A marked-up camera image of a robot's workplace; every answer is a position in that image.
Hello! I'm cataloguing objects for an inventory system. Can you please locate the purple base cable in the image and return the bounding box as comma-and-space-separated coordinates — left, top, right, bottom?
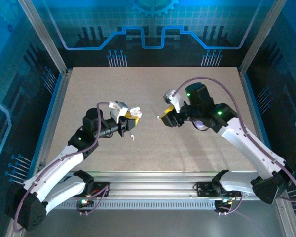
216, 195, 244, 215
75, 186, 111, 216

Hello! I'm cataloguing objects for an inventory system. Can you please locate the grey metal shelf plate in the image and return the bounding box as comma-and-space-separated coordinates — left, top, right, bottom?
24, 209, 286, 237

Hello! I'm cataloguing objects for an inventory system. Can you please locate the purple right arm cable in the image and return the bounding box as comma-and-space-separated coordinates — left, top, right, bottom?
172, 76, 296, 203

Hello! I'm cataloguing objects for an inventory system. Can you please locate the grey slotted cable duct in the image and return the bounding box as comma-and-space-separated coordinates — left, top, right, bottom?
46, 199, 224, 211

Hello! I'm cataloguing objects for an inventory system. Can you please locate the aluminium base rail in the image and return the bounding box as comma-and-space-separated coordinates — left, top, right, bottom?
64, 171, 262, 199

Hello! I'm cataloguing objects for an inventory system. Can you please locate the aluminium frame post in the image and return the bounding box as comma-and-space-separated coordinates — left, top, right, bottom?
17, 0, 69, 75
238, 0, 287, 75

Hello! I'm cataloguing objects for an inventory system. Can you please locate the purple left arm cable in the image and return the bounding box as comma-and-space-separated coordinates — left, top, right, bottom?
13, 101, 113, 233

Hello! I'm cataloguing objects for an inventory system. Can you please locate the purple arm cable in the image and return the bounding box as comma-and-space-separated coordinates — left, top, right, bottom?
13, 101, 113, 233
172, 76, 296, 203

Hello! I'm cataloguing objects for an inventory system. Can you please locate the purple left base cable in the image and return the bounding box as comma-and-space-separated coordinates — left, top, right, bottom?
75, 186, 111, 216

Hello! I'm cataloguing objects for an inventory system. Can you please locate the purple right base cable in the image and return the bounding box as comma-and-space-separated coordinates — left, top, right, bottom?
216, 195, 244, 215

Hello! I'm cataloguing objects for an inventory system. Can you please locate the aluminium side rail blue trim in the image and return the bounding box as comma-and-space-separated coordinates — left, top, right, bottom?
238, 66, 296, 237
4, 69, 73, 237

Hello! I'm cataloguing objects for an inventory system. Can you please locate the purple earbud charging case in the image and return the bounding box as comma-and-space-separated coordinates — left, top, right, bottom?
194, 119, 207, 131

